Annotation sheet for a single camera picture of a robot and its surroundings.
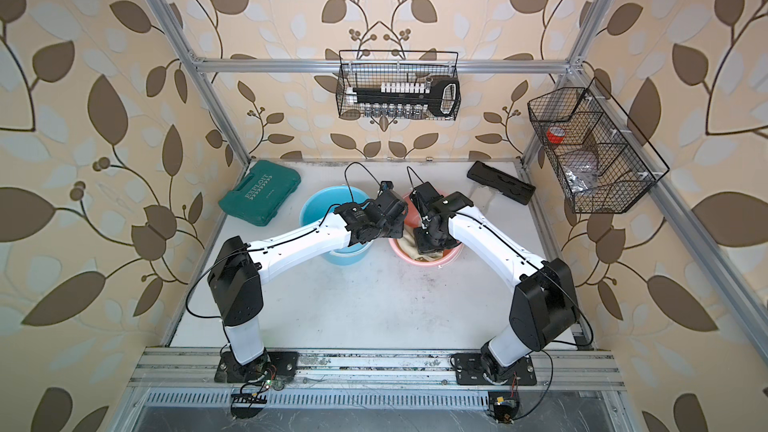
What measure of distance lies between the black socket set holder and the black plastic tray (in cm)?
35

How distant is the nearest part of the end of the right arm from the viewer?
0.59 meters

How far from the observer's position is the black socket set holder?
0.82 m

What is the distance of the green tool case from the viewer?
103cm

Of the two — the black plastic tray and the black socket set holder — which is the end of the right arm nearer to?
the black socket set holder

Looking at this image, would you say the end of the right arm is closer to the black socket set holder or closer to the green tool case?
the black socket set holder

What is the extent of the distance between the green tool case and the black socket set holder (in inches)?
17.3

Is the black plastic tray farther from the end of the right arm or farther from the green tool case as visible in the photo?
the green tool case

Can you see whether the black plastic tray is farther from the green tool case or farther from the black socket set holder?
the green tool case

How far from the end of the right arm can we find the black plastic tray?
48 cm

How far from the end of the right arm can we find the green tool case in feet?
1.89

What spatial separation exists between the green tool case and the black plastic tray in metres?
0.71

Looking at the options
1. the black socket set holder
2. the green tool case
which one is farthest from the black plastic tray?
the green tool case

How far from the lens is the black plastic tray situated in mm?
1102

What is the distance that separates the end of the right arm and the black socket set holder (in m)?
0.30
